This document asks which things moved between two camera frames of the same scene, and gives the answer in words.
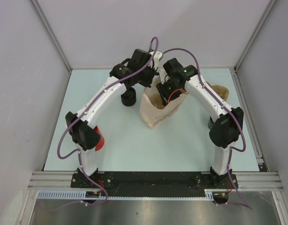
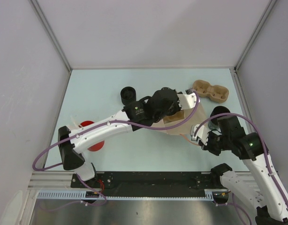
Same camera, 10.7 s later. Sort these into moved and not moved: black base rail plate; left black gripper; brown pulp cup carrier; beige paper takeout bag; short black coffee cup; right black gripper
Moved: left black gripper; right black gripper; brown pulp cup carrier; beige paper takeout bag
Not moved: short black coffee cup; black base rail plate
